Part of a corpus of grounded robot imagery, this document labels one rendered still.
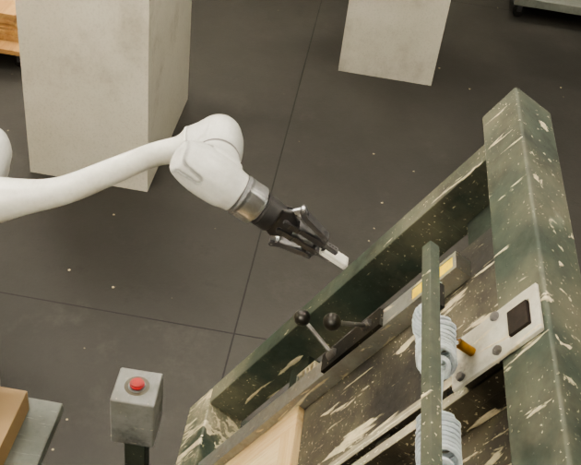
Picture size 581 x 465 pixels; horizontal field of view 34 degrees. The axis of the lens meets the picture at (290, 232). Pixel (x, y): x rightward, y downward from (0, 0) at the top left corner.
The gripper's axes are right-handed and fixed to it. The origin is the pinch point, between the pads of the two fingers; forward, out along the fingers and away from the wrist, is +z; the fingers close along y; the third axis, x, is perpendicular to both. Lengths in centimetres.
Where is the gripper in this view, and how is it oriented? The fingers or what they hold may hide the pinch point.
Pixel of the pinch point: (334, 256)
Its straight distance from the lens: 206.6
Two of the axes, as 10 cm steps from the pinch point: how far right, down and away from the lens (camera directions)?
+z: 8.0, 5.2, 3.1
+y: -5.9, 5.8, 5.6
